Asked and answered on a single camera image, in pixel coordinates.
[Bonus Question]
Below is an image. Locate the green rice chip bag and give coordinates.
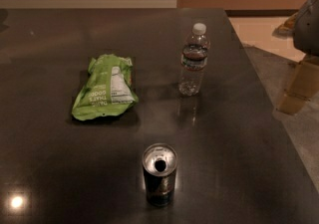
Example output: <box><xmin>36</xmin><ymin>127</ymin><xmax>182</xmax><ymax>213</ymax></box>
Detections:
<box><xmin>72</xmin><ymin>54</ymin><xmax>139</xmax><ymax>121</ymax></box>

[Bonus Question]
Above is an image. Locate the dark redbull can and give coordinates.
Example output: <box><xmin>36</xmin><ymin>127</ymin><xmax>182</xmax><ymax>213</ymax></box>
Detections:
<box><xmin>142</xmin><ymin>143</ymin><xmax>178</xmax><ymax>207</ymax></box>

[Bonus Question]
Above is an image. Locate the clear plastic water bottle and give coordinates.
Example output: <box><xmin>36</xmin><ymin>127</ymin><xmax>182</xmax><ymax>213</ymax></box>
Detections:
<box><xmin>178</xmin><ymin>23</ymin><xmax>210</xmax><ymax>96</ymax></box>

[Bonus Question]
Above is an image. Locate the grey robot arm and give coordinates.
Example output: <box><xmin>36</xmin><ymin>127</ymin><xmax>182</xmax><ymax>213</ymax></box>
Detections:
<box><xmin>293</xmin><ymin>0</ymin><xmax>319</xmax><ymax>56</ymax></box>

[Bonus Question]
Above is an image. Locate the cardboard box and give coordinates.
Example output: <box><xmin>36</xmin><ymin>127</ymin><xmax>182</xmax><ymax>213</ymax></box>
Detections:
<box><xmin>277</xmin><ymin>55</ymin><xmax>319</xmax><ymax>115</ymax></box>

